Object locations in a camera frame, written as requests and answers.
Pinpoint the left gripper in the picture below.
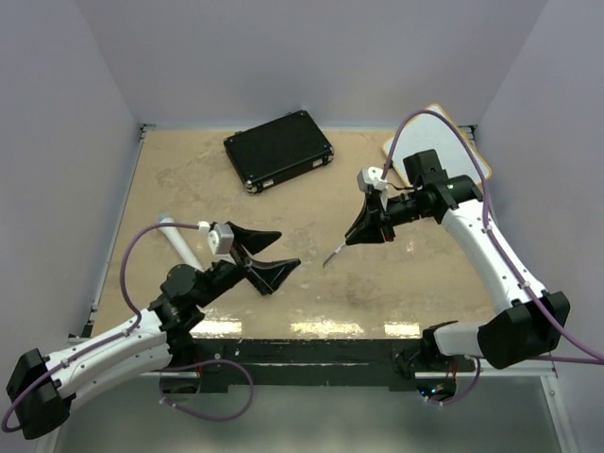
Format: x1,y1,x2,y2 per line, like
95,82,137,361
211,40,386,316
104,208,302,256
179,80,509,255
195,222,301,308

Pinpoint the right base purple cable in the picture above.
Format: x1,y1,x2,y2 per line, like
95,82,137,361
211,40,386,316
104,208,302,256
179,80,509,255
424,353,481,407

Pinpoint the black hard case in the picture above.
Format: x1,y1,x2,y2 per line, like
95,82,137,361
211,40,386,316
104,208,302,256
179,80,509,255
224,109,334,194

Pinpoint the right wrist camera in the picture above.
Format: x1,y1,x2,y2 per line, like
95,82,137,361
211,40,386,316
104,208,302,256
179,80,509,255
357,166,388,193

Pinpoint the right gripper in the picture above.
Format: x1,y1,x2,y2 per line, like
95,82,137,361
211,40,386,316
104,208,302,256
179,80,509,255
346,189,432,243

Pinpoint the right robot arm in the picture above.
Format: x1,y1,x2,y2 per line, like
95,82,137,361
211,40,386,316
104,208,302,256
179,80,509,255
344,149,570,371

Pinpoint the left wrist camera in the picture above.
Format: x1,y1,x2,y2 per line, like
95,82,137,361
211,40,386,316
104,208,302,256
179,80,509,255
207,223,235,256

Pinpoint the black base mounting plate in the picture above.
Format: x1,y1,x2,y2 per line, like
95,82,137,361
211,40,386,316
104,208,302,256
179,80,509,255
164,339,475,393

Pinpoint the aluminium table frame rail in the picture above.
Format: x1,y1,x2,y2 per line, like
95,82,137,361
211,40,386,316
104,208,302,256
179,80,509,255
415,359,556,378

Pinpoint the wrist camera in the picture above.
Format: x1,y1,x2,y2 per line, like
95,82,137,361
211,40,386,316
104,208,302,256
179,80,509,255
207,223,235,256
357,166,388,193

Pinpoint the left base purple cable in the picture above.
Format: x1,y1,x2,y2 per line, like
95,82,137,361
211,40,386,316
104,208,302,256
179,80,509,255
159,354,255,420

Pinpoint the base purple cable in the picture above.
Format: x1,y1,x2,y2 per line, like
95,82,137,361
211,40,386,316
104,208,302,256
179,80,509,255
424,353,481,407
159,354,255,420

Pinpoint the white marker pen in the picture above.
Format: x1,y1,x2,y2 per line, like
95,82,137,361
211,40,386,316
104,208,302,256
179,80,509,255
322,242,346,268

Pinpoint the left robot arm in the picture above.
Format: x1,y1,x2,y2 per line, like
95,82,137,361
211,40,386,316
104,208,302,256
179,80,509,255
1,221,301,440

